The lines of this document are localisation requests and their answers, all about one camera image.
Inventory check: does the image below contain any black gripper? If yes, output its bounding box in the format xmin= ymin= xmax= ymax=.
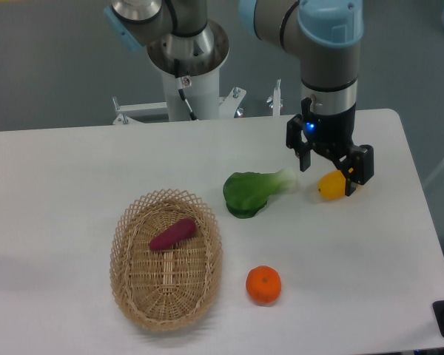
xmin=286 ymin=102 xmax=374 ymax=196

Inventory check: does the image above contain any purple sweet potato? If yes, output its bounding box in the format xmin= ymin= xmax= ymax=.
xmin=149 ymin=218 xmax=197 ymax=251

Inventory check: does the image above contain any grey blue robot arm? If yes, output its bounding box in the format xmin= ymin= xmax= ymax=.
xmin=104 ymin=1 xmax=374 ymax=195

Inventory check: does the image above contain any woven wicker basket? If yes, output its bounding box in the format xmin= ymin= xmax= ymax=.
xmin=110 ymin=189 xmax=223 ymax=331

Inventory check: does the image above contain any yellow mango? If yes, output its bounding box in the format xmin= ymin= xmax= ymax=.
xmin=317 ymin=170 xmax=346 ymax=200

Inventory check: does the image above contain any green bok choy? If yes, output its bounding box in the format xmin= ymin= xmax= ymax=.
xmin=223 ymin=169 xmax=297 ymax=219

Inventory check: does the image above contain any orange tangerine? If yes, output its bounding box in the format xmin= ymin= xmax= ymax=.
xmin=246 ymin=266 xmax=282 ymax=305

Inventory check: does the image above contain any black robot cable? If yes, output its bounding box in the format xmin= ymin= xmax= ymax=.
xmin=173 ymin=58 xmax=198 ymax=121

